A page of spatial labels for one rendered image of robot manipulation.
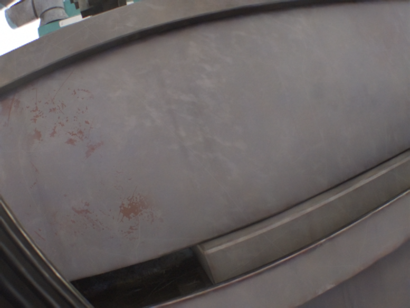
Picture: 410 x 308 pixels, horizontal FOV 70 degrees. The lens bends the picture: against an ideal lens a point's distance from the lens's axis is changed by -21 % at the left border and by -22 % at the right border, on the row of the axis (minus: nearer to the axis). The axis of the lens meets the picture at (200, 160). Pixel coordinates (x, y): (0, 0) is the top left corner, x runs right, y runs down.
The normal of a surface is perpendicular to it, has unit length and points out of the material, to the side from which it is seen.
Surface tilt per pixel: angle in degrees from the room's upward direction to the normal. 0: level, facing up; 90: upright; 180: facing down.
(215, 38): 90
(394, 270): 90
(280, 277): 90
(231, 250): 90
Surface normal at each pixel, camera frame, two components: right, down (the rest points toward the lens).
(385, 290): 0.14, -0.03
